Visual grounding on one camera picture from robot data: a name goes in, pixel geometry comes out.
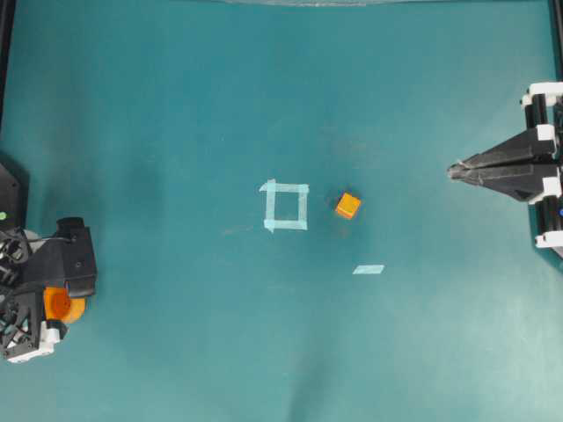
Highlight right black frame post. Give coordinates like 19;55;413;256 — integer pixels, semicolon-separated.
547;0;563;82

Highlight left black frame post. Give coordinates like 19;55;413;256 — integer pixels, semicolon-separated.
0;0;18;146

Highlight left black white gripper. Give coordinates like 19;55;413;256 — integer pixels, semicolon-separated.
1;217;97;363

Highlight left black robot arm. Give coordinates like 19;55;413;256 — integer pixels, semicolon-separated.
1;167;98;363

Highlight light blue tape square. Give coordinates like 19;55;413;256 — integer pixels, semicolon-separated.
259;178;310;233

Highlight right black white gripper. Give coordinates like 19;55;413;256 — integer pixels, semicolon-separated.
447;82;562;256

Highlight orange plastic cup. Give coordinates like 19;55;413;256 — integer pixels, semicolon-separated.
43;287;86;324

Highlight black frame post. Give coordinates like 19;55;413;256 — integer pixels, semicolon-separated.
0;0;18;146
547;0;563;82

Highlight light blue tape strip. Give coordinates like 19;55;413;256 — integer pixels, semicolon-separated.
353;265;385;275

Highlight small orange cube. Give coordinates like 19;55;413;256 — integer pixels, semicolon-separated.
335;193;362;220

